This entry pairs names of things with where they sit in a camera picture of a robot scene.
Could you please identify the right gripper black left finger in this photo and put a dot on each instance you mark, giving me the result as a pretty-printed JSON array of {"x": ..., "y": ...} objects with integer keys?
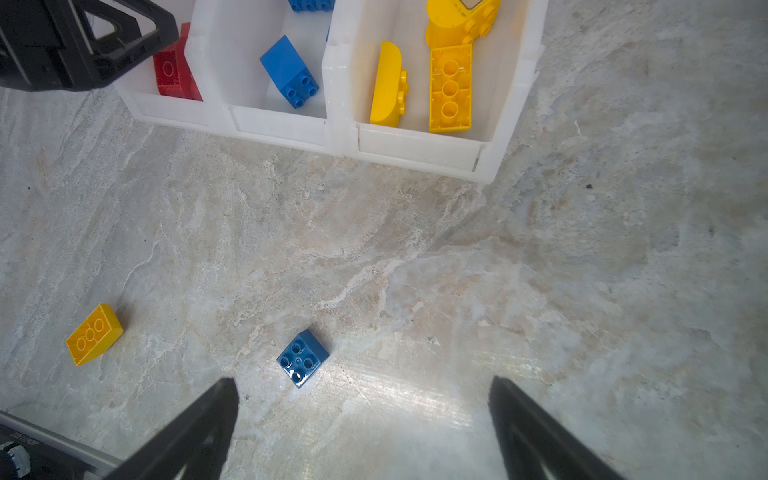
[{"x": 194, "y": 445}]

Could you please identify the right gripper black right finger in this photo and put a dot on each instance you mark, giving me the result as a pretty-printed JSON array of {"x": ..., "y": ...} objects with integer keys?
[{"x": 533, "y": 444}]

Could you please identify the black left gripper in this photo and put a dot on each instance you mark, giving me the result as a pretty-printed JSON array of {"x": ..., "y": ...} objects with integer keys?
[{"x": 94, "y": 42}]

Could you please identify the red lego brick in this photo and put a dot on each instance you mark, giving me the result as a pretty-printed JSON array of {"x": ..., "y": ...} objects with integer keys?
[{"x": 172, "y": 72}]

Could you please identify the small blue lego cube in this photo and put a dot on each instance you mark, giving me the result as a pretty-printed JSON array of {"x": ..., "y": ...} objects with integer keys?
[{"x": 302, "y": 357}]

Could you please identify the blue lego brick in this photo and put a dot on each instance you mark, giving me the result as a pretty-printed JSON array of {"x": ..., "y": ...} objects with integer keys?
[
  {"x": 312, "y": 5},
  {"x": 289, "y": 73}
]

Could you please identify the yellow curved lego brick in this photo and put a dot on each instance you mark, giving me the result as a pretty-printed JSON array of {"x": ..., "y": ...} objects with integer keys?
[{"x": 391, "y": 88}]

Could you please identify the yellow arched lego brick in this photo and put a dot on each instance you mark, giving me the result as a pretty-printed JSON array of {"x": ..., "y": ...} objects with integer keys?
[{"x": 451, "y": 23}]

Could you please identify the white left plastic bin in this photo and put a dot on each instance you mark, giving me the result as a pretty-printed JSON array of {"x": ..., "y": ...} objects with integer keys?
[{"x": 138, "y": 88}]

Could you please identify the white plastic bin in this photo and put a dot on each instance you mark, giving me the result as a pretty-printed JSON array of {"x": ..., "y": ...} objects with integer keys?
[
  {"x": 258, "y": 67},
  {"x": 503, "y": 72},
  {"x": 138, "y": 88}
]

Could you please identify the white middle plastic bin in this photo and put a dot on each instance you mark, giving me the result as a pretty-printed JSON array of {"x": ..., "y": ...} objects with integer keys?
[{"x": 258, "y": 67}]

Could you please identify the white right plastic bin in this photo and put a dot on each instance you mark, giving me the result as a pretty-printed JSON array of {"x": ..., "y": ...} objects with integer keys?
[{"x": 503, "y": 72}]

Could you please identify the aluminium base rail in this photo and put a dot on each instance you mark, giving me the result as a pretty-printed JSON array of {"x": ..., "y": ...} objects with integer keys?
[{"x": 32, "y": 452}]

